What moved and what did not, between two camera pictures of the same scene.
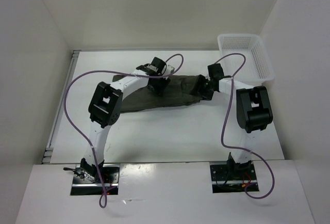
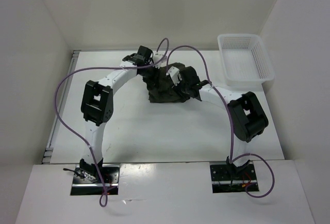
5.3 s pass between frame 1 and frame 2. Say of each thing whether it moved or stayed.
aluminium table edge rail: stayed
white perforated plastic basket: stayed
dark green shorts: moved
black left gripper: moved
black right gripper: moved
